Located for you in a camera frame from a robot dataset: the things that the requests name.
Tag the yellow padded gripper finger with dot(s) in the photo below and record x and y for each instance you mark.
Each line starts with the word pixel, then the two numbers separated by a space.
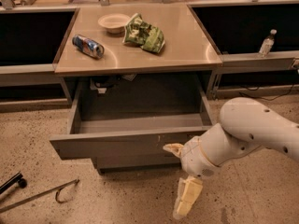
pixel 174 148
pixel 189 190

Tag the grey drawer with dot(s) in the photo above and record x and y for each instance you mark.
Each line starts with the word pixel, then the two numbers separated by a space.
pixel 119 163
pixel 134 117

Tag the clear water bottle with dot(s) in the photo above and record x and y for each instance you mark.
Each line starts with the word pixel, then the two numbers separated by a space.
pixel 267 44

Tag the white paper tag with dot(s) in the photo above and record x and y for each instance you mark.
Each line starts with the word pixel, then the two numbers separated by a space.
pixel 129 77

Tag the grey bottom drawer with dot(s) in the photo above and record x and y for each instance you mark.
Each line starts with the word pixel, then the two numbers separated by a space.
pixel 119 163

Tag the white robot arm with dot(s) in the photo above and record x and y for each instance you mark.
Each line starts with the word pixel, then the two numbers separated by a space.
pixel 245 126

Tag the white paper bowl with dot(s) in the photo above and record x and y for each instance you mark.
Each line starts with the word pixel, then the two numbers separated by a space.
pixel 114 23

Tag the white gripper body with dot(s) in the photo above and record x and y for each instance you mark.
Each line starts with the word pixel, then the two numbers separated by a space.
pixel 193 158

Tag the black caster leg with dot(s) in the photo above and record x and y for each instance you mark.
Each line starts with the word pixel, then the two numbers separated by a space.
pixel 16 179

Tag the blue soda can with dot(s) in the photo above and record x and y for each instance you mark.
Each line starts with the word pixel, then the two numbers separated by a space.
pixel 88 46

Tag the green chip bag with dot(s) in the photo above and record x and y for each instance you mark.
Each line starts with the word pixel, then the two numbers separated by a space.
pixel 148 37

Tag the black device in drawer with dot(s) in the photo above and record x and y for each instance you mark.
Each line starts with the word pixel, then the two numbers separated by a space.
pixel 102 84

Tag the metal hooked rod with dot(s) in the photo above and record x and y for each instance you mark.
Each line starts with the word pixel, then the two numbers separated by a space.
pixel 56 190

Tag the grey top drawer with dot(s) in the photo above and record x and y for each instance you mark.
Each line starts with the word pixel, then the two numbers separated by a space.
pixel 134 117

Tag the grey drawer cabinet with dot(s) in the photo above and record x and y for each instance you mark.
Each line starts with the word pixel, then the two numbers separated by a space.
pixel 186 48

